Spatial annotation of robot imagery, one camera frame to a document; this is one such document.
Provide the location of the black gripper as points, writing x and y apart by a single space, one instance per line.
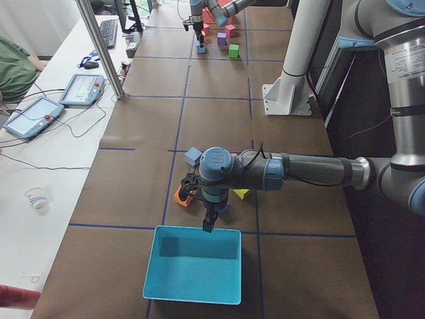
198 27
212 208

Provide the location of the light blue foam block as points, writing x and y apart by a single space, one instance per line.
201 49

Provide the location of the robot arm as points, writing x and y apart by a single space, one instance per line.
219 14
390 35

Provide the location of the orange foam block right side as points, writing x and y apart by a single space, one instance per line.
207 17

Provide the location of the orange foam block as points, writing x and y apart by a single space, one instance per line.
182 198
207 17

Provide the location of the purple foam block left side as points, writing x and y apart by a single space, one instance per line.
224 210

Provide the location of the purple foam block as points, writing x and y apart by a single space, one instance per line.
224 210
221 39

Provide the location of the purple foam block right side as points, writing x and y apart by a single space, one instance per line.
221 39

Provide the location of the orange foam block left side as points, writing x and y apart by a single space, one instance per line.
182 198

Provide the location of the red foam block lower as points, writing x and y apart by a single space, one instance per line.
230 30

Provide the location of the green foam block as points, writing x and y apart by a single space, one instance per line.
233 51

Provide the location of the yellow foam block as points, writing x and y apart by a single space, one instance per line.
242 193

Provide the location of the teal plastic bin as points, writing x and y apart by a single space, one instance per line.
187 264

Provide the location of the light blue block left side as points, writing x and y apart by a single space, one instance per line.
192 156

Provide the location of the black keyboard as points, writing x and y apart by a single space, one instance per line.
108 30

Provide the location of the black computer mouse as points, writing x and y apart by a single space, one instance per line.
89 65

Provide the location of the teach pendant far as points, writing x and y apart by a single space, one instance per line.
82 91

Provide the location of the teach pendant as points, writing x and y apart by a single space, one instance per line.
36 117
82 91

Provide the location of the paper cup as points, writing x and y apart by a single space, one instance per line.
37 198

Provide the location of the person in green shirt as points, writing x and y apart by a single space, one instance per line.
19 71

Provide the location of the teach pendant near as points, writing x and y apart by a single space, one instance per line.
36 117

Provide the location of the red cylinder object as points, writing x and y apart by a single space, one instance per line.
18 298

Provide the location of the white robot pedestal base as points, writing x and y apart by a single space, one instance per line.
288 95

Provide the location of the aluminium frame post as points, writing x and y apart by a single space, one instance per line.
92 26

